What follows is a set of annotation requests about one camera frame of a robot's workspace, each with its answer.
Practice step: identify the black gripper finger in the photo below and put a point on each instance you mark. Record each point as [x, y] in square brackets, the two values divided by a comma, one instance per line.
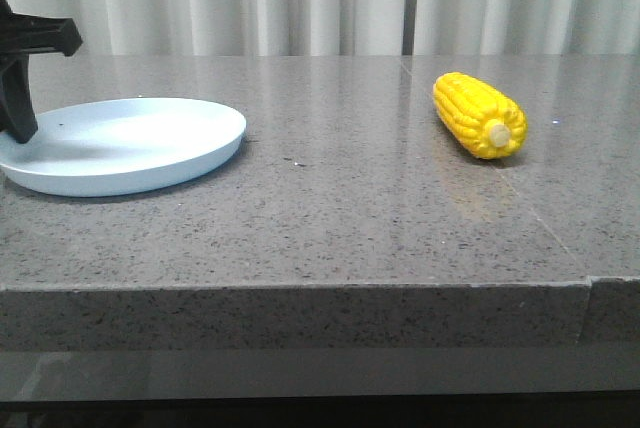
[17, 114]

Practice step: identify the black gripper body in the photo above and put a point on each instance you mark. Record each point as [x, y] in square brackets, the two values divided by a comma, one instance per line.
[23, 34]

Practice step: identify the light blue round plate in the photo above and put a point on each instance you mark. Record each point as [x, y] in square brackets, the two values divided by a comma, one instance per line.
[124, 146]

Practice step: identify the yellow corn cob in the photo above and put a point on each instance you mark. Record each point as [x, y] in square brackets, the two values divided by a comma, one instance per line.
[487, 123]

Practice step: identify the white pleated curtain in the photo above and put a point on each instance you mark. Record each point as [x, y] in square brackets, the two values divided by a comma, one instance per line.
[348, 27]

